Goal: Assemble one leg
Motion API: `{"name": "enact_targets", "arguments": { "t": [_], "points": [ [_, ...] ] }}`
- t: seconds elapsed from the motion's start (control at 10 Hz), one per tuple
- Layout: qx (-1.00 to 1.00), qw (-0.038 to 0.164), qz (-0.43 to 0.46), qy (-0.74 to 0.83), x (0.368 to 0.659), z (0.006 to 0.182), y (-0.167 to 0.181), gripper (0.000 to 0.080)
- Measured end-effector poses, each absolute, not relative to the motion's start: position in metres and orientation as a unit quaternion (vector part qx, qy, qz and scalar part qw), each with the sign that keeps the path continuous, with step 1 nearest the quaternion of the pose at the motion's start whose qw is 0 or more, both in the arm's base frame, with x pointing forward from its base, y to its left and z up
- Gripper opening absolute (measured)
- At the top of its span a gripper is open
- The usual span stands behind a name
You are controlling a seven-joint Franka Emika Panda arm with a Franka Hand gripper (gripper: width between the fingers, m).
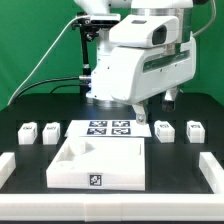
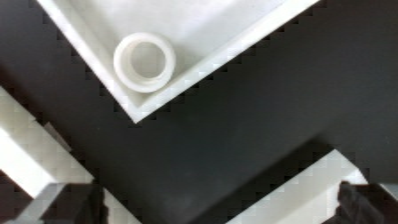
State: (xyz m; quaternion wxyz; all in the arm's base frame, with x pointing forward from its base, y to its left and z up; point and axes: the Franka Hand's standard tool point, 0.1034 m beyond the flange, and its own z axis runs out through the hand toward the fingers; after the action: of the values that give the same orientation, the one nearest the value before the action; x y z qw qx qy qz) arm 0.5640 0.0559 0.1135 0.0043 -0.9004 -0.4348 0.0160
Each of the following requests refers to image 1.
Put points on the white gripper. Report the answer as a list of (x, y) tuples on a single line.
[(137, 74)]

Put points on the white square tabletop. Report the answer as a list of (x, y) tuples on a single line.
[(113, 163)]

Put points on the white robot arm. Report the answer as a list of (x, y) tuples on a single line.
[(144, 48)]

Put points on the paper sheet with tag markers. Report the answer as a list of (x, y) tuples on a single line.
[(123, 128)]

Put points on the white right fence piece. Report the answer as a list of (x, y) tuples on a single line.
[(212, 171)]

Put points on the white fence piece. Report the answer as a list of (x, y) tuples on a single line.
[(7, 166), (212, 171)]

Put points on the white left fence piece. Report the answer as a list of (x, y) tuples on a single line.
[(7, 166)]

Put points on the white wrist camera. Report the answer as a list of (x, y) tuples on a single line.
[(145, 31)]

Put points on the black camera on stand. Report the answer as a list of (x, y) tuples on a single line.
[(95, 27)]

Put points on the white front fence wall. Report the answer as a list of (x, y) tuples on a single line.
[(111, 207)]

